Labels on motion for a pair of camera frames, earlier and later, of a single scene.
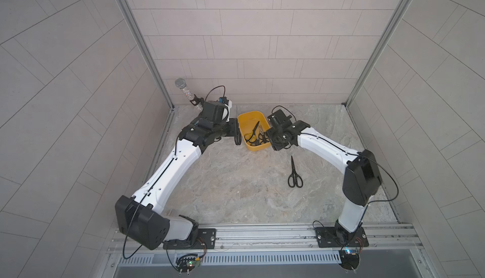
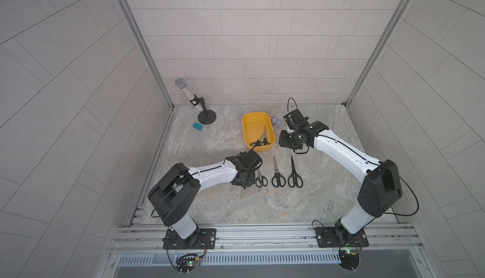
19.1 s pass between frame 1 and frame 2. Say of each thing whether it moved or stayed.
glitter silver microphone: stayed
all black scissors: stayed
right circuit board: stayed
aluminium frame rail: stayed
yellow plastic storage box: stayed
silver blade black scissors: moved
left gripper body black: moved
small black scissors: moved
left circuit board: stayed
